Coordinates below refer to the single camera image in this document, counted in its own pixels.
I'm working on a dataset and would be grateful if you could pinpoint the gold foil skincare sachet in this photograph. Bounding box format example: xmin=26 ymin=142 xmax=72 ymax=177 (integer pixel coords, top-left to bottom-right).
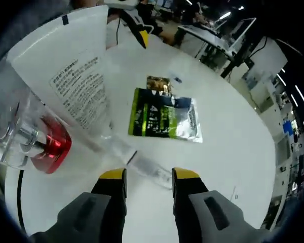
xmin=146 ymin=75 xmax=173 ymax=98

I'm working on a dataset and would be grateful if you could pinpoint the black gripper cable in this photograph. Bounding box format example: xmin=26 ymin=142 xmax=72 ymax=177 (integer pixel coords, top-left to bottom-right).
xmin=16 ymin=168 xmax=26 ymax=230

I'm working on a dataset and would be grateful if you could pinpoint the clear white tube red label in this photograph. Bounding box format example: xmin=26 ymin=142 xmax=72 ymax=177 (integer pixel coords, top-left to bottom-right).
xmin=97 ymin=131 xmax=174 ymax=191

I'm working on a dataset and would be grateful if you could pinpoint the blue storage bin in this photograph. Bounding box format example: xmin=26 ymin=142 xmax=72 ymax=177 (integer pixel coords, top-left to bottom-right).
xmin=282 ymin=120 xmax=294 ymax=135

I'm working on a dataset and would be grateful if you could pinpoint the green black skincare sachet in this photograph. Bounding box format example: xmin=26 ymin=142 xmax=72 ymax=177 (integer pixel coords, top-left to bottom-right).
xmin=128 ymin=87 xmax=180 ymax=139

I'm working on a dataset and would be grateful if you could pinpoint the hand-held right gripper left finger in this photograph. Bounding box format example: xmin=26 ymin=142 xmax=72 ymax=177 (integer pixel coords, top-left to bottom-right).
xmin=56 ymin=168 xmax=129 ymax=243

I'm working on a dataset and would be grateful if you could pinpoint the white pump bottle red collar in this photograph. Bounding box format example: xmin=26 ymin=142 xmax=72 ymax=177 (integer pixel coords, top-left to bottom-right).
xmin=0 ymin=57 xmax=73 ymax=175

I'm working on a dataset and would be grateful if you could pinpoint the white skincare tube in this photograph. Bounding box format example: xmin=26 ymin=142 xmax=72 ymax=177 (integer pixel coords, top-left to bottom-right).
xmin=9 ymin=4 xmax=112 ymax=152

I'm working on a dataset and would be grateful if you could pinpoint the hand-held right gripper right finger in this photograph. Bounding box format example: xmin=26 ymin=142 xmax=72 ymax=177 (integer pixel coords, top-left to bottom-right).
xmin=171 ymin=167 xmax=246 ymax=243

